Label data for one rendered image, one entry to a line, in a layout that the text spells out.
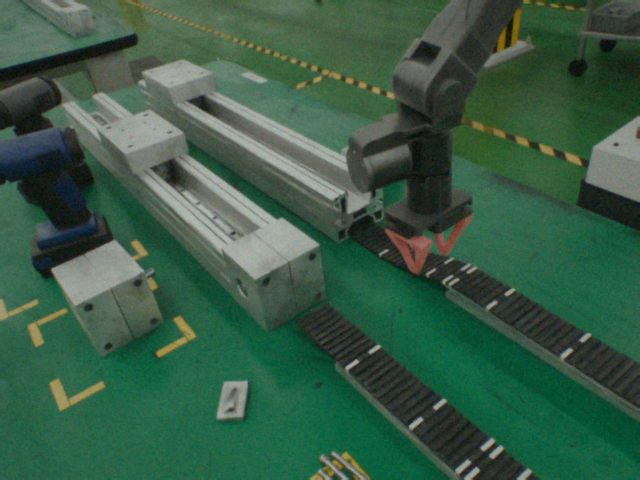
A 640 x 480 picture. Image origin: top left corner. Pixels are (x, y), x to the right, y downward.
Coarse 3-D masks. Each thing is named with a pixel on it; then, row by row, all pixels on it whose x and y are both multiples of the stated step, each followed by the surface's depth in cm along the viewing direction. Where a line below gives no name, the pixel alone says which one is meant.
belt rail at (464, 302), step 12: (456, 300) 70; (468, 300) 68; (480, 312) 67; (492, 324) 66; (504, 324) 65; (516, 336) 63; (528, 348) 63; (540, 348) 62; (552, 360) 60; (564, 372) 60; (576, 372) 58; (588, 384) 57; (600, 396) 57; (612, 396) 55; (624, 408) 55; (636, 408) 54; (636, 420) 54
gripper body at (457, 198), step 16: (416, 176) 64; (432, 176) 63; (448, 176) 64; (416, 192) 65; (432, 192) 64; (448, 192) 65; (464, 192) 69; (400, 208) 68; (416, 208) 66; (432, 208) 66; (448, 208) 67; (416, 224) 65; (432, 224) 65
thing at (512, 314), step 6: (522, 300) 65; (528, 300) 65; (516, 306) 64; (522, 306) 64; (528, 306) 64; (534, 306) 64; (504, 312) 63; (510, 312) 63; (516, 312) 63; (522, 312) 63; (528, 312) 63; (504, 318) 63; (510, 318) 62; (516, 318) 62; (510, 324) 62
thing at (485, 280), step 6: (480, 276) 69; (486, 276) 69; (492, 276) 68; (474, 282) 68; (480, 282) 68; (486, 282) 68; (492, 282) 68; (462, 288) 67; (468, 288) 67; (474, 288) 67; (480, 288) 67; (462, 294) 67; (468, 294) 66; (474, 294) 66
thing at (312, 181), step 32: (192, 128) 115; (224, 128) 104; (256, 128) 106; (224, 160) 108; (256, 160) 97; (288, 160) 90; (320, 160) 91; (288, 192) 90; (320, 192) 81; (352, 192) 87; (320, 224) 86
